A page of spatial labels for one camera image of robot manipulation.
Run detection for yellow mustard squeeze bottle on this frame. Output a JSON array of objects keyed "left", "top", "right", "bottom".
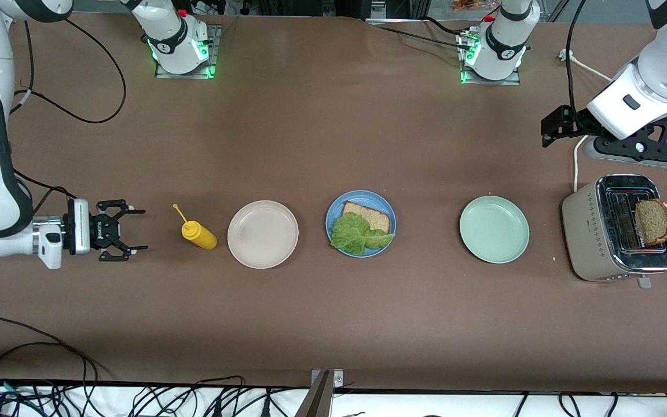
[{"left": 173, "top": 203, "right": 218, "bottom": 251}]

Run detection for brown bread slice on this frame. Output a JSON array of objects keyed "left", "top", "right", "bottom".
[
  {"left": 342, "top": 200, "right": 392, "bottom": 233},
  {"left": 635, "top": 198, "right": 667, "bottom": 247}
]

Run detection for green lettuce leaf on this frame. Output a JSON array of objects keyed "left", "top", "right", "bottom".
[{"left": 331, "top": 212, "right": 396, "bottom": 257}]

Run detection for green round plate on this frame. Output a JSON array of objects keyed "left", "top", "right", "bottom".
[{"left": 459, "top": 195, "right": 530, "bottom": 264}]

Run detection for white round plate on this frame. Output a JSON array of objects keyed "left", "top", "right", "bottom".
[{"left": 227, "top": 200, "right": 299, "bottom": 270}]

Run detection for blue round plate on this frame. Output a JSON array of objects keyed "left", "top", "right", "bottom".
[{"left": 325, "top": 190, "right": 397, "bottom": 258}]

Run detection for beige chrome toaster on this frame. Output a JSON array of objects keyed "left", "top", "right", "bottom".
[{"left": 562, "top": 174, "right": 667, "bottom": 289}]

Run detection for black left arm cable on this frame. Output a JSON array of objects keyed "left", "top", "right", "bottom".
[{"left": 565, "top": 0, "right": 589, "bottom": 116}]

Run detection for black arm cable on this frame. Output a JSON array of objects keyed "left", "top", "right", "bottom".
[
  {"left": 10, "top": 22, "right": 76, "bottom": 216},
  {"left": 12, "top": 17, "right": 127, "bottom": 125},
  {"left": 565, "top": 0, "right": 589, "bottom": 116}
]

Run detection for white toaster power cord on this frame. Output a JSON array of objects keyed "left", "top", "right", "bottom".
[{"left": 558, "top": 49, "right": 613, "bottom": 193}]

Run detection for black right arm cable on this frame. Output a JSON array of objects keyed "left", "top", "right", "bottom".
[
  {"left": 12, "top": 17, "right": 127, "bottom": 125},
  {"left": 10, "top": 22, "right": 76, "bottom": 216}
]

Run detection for black base cable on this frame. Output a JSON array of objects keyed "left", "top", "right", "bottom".
[
  {"left": 423, "top": 16, "right": 473, "bottom": 36},
  {"left": 375, "top": 24, "right": 473, "bottom": 50}
]

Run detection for grey camera post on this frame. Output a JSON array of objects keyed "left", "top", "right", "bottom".
[{"left": 293, "top": 371, "right": 334, "bottom": 417}]

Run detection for small metal bracket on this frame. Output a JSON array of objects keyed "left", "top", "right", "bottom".
[{"left": 310, "top": 369, "right": 345, "bottom": 387}]

